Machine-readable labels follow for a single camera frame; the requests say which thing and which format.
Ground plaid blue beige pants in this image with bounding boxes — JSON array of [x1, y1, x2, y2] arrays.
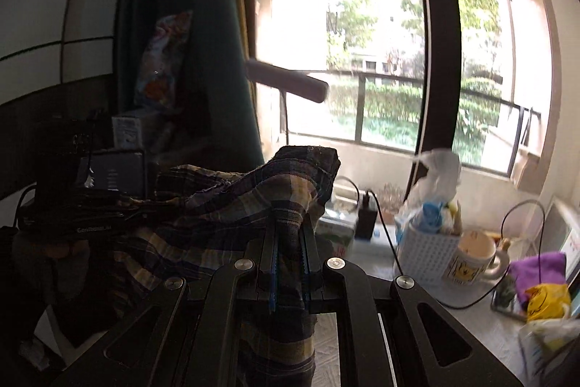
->
[[17, 144, 342, 387]]

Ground white perforated storage basket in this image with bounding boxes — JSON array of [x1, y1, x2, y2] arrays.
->
[[394, 222, 460, 285]]

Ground small green cactus ornament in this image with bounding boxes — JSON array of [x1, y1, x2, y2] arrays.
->
[[496, 274, 516, 308]]

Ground large white cartoon mug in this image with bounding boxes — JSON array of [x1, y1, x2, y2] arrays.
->
[[443, 230, 509, 286]]

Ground white blue paper box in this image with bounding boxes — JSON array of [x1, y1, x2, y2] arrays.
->
[[518, 318, 580, 387]]

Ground purple folded cloth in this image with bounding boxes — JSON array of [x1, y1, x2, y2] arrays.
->
[[508, 251, 567, 308]]

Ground yellow plastic bag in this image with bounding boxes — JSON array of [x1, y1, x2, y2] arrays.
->
[[525, 283, 571, 322]]

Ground black power adapter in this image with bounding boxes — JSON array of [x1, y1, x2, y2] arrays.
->
[[355, 192, 377, 240]]

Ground white tissue plastic bag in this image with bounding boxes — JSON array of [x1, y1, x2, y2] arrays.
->
[[399, 148, 461, 216]]

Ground black balcony railing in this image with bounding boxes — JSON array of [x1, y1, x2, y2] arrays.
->
[[281, 70, 543, 177]]

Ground desk lamp head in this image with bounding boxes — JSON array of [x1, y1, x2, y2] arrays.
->
[[245, 59, 328, 103]]

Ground dark teal curtain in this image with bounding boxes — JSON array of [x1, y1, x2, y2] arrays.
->
[[113, 0, 264, 172]]

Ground black cable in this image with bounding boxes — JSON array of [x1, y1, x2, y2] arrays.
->
[[368, 188, 547, 310]]

